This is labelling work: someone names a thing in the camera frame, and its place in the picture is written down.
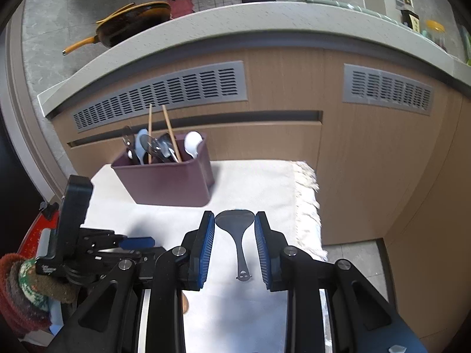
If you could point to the jar with yellow lid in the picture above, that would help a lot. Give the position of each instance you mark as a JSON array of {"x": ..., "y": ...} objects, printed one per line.
[{"x": 436, "y": 35}]

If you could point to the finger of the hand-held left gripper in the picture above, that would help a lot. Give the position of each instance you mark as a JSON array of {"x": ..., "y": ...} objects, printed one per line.
[
  {"x": 103, "y": 255},
  {"x": 138, "y": 242}
]

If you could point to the dark sauce bottle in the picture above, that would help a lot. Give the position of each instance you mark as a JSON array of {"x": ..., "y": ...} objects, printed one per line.
[{"x": 410, "y": 20}]

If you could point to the red container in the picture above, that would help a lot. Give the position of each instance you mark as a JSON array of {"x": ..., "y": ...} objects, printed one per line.
[{"x": 33, "y": 235}]

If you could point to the metal spoon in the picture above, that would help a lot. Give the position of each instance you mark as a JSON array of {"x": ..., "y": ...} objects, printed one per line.
[{"x": 164, "y": 142}]

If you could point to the black utensil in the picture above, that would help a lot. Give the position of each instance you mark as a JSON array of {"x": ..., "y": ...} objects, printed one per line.
[{"x": 153, "y": 150}]

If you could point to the grey stone countertop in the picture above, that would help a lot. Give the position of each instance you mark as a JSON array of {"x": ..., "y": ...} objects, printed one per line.
[{"x": 257, "y": 18}]

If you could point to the short grey vent grille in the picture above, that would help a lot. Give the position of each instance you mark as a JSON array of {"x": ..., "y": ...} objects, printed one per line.
[{"x": 386, "y": 88}]

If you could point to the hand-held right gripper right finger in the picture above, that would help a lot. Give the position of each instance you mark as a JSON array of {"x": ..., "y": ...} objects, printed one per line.
[{"x": 263, "y": 250}]

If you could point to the maroon utensil holder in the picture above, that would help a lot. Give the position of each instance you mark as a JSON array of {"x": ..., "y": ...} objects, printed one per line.
[{"x": 165, "y": 184}]

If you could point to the long grey vent grille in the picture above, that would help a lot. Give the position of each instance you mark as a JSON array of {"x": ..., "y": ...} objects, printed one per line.
[{"x": 165, "y": 88}]

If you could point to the wooden chopstick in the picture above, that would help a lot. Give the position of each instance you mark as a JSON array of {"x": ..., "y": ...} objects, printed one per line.
[
  {"x": 150, "y": 128},
  {"x": 169, "y": 125}
]

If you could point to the dark grey rice paddle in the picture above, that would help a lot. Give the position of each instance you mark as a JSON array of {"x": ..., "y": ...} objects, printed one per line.
[{"x": 235, "y": 222}]

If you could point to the light blue spoon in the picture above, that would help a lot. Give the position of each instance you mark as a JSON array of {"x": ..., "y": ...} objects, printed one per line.
[{"x": 141, "y": 143}]

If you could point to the white fringed cloth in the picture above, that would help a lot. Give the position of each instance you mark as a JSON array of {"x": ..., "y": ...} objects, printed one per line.
[{"x": 257, "y": 184}]

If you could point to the green packet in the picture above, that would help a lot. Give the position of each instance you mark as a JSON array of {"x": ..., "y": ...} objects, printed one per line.
[{"x": 468, "y": 46}]

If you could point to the metal utensil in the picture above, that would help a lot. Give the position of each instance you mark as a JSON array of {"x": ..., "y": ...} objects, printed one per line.
[{"x": 127, "y": 141}]

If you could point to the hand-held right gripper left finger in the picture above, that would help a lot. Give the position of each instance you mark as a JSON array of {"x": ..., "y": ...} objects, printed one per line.
[{"x": 206, "y": 250}]

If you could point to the wooden kitchen cabinet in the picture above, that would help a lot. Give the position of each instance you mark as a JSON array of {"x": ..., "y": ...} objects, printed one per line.
[{"x": 368, "y": 172}]

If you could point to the wooden spoon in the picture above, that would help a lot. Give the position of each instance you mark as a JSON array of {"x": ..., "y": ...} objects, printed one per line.
[{"x": 185, "y": 301}]

